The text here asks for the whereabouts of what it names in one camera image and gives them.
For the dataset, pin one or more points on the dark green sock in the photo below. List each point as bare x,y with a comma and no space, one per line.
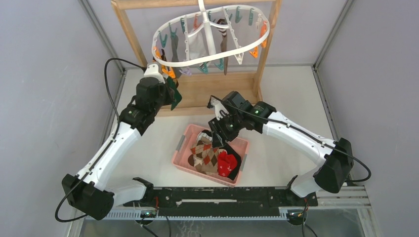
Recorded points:
177,97

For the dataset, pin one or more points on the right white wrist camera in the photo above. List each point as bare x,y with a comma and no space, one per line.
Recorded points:
219,110

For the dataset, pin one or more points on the white slotted cable duct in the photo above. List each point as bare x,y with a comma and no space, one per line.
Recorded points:
138,214

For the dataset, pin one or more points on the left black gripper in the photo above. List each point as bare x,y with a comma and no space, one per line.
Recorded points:
165,87

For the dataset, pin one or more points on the brown argyle sock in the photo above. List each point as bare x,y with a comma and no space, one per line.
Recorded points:
205,156

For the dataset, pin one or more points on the beige brown patch sock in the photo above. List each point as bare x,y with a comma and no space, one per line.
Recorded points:
191,160

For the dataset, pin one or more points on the white grey sock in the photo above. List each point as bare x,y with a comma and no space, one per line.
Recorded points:
197,46

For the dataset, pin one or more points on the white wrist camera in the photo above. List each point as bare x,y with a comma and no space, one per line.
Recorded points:
219,110
153,70

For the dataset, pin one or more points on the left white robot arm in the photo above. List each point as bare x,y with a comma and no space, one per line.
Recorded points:
87,191

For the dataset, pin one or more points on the red christmas sock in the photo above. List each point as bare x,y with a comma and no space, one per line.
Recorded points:
225,164

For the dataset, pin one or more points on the white round clip hanger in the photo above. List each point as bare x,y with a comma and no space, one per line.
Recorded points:
247,32

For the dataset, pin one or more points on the wooden hanger stand frame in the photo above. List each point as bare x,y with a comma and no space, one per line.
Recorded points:
140,19

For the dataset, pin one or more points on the black white striped sock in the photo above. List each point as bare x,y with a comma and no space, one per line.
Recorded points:
206,134

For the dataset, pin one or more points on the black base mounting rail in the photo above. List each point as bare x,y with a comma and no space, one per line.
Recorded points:
222,200

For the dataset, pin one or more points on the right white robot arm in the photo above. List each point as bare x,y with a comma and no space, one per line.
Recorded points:
332,159

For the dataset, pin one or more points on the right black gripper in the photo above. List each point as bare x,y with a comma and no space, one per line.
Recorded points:
216,126

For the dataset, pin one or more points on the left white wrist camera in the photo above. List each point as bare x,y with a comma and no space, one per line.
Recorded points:
153,70

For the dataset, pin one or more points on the taupe striped cuff sock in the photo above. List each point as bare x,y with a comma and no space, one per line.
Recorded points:
223,44

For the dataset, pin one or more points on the pink plastic basket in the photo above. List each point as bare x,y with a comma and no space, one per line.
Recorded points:
183,151

